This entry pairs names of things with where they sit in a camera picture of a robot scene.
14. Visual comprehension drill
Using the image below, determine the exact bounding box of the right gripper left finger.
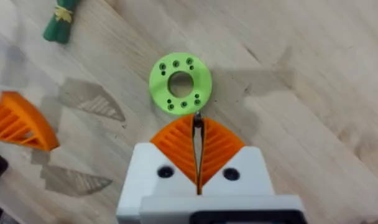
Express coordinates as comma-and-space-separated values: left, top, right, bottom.
116, 113, 199, 224

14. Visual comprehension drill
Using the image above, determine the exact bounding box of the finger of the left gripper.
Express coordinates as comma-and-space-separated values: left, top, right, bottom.
0, 88, 60, 152

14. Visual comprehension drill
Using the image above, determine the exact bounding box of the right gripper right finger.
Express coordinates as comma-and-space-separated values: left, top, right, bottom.
198, 117, 275, 197

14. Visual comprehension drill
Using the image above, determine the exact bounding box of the green vegetable toy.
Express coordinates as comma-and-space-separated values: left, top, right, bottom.
42, 0, 81, 44

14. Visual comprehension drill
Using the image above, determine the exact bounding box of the green disc with holes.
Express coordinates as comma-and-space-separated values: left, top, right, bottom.
148, 52, 213, 116

